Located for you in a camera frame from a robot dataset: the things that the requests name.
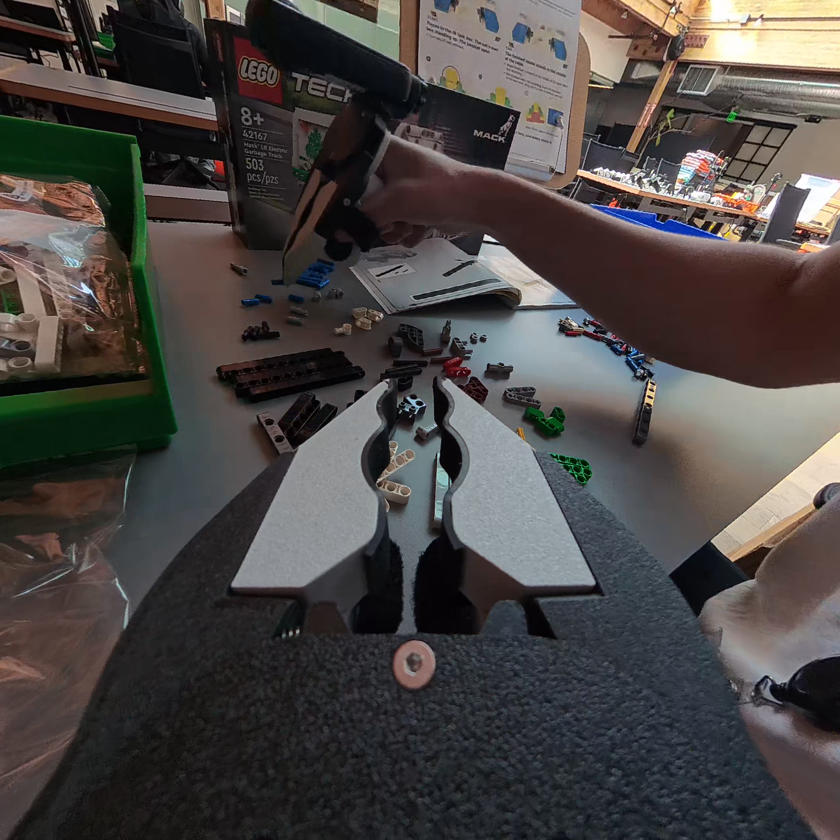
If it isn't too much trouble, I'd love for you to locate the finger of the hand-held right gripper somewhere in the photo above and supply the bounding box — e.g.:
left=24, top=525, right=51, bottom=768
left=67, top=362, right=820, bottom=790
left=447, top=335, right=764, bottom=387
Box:
left=282, top=108, right=388, bottom=285

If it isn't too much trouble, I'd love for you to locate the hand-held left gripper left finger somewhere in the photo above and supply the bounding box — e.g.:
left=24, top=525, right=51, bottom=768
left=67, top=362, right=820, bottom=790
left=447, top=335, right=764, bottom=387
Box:
left=230, top=378, right=401, bottom=632

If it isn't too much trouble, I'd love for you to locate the blue plastic bin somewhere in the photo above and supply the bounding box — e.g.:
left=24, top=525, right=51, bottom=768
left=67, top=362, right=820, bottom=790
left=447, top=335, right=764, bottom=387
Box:
left=589, top=203, right=731, bottom=241

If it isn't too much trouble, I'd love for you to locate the open instruction booklet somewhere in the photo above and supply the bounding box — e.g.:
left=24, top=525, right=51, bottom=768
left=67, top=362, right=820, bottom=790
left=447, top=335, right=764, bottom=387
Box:
left=350, top=238, right=580, bottom=315

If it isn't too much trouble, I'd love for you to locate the wooden side desk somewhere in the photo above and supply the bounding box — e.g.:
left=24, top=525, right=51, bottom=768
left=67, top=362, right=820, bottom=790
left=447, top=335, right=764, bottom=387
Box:
left=0, top=56, right=232, bottom=225

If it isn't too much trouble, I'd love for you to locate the pile of blue pins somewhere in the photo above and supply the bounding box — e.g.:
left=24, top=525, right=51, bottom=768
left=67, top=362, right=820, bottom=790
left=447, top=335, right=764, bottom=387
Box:
left=271, top=259, right=337, bottom=290

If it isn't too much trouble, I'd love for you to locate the stack of long black beams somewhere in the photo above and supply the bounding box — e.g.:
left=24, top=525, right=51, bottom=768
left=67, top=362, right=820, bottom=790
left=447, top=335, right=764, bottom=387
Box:
left=216, top=347, right=366, bottom=403

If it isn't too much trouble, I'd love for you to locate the black office chair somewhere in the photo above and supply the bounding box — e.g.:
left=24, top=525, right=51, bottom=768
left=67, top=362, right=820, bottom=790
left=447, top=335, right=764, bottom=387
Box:
left=763, top=182, right=812, bottom=245

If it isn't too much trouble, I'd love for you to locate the cluttered background table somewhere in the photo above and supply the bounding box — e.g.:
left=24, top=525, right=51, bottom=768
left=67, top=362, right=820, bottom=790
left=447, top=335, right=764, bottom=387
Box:
left=576, top=147, right=840, bottom=232

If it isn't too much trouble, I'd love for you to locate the long grey beam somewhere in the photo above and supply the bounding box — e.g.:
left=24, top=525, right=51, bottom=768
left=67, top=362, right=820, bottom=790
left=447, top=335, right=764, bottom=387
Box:
left=633, top=378, right=658, bottom=446

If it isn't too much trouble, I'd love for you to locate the dark framed window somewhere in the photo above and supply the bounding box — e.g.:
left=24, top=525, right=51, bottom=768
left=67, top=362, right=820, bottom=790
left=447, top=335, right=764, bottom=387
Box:
left=721, top=121, right=799, bottom=186

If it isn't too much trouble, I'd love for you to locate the thin white piece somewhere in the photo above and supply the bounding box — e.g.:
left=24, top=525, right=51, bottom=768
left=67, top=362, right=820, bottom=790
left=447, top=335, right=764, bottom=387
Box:
left=431, top=452, right=454, bottom=530

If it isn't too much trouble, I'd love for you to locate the clear bag of lego parts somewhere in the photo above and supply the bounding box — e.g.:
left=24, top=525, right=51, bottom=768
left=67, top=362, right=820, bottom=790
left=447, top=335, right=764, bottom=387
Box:
left=0, top=174, right=153, bottom=383

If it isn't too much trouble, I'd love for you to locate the green plastic bin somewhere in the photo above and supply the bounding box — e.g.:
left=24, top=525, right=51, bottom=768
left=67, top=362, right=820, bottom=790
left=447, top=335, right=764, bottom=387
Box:
left=0, top=115, right=179, bottom=468

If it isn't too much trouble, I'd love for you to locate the green triangular liftarm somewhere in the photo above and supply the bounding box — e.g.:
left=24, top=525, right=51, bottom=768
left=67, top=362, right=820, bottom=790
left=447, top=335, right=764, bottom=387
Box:
left=549, top=452, right=593, bottom=487

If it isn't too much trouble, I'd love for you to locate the instruction poster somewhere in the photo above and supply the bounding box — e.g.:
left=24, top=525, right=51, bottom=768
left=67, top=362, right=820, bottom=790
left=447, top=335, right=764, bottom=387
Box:
left=418, top=0, right=583, bottom=182

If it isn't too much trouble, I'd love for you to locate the wooden post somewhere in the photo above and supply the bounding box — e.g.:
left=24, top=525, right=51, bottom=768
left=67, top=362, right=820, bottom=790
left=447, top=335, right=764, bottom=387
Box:
left=625, top=58, right=678, bottom=156

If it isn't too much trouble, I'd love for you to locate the grey holed beam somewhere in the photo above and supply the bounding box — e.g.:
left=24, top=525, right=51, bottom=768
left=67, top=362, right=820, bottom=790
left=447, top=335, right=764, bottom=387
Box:
left=256, top=411, right=295, bottom=455

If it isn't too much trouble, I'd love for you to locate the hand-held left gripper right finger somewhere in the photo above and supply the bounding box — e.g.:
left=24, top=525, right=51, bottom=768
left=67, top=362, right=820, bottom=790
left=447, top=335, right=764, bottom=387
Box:
left=433, top=377, right=598, bottom=634

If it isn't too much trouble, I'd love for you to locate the pile of mixed small pins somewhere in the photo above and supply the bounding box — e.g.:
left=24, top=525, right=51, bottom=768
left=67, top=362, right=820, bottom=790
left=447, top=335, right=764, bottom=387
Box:
left=557, top=316, right=657, bottom=382

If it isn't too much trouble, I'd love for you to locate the person's white shirt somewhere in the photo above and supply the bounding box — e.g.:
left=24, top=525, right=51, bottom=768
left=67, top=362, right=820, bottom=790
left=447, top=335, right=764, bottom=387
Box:
left=697, top=491, right=840, bottom=840

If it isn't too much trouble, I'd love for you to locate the dark lego set box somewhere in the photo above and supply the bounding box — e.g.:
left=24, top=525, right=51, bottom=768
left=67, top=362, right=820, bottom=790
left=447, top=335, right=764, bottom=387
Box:
left=203, top=18, right=522, bottom=252

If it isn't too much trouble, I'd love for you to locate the silver air duct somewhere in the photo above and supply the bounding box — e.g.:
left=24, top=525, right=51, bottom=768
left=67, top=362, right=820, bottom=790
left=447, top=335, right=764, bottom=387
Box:
left=676, top=66, right=840, bottom=120

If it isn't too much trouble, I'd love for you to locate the black cable connector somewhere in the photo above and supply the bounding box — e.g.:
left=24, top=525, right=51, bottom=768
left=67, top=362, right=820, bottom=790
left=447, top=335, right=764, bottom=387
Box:
left=752, top=655, right=840, bottom=732

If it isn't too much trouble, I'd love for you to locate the crumpled clear plastic bag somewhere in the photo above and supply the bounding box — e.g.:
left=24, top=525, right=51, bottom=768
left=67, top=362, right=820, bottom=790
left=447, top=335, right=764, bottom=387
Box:
left=0, top=446, right=140, bottom=818

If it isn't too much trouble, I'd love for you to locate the person's right forearm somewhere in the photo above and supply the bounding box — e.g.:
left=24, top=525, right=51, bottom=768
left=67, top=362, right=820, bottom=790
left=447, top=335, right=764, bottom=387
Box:
left=484, top=164, right=840, bottom=389

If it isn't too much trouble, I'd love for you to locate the person's right hand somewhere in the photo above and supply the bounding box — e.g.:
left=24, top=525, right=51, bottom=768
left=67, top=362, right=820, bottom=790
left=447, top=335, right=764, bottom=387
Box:
left=361, top=136, right=490, bottom=250

